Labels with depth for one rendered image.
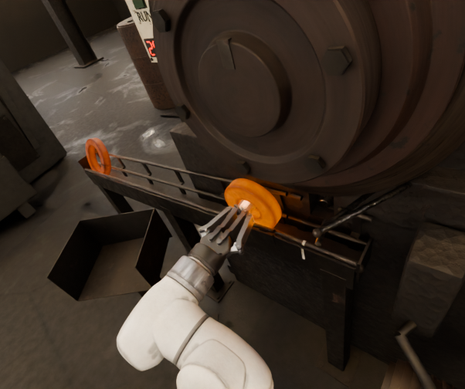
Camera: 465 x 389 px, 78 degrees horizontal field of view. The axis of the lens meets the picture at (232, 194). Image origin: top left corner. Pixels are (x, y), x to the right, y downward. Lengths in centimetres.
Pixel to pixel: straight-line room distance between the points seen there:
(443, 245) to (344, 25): 41
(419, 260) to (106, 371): 136
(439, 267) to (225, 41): 45
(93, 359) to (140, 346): 108
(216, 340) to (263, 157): 32
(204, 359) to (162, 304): 12
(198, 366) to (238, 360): 7
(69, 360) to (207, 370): 127
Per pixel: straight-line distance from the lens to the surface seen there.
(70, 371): 170
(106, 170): 142
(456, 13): 33
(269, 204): 66
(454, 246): 59
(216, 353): 54
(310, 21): 28
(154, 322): 57
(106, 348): 163
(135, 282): 90
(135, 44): 329
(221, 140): 43
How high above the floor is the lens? 125
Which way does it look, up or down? 41 degrees down
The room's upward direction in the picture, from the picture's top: 19 degrees counter-clockwise
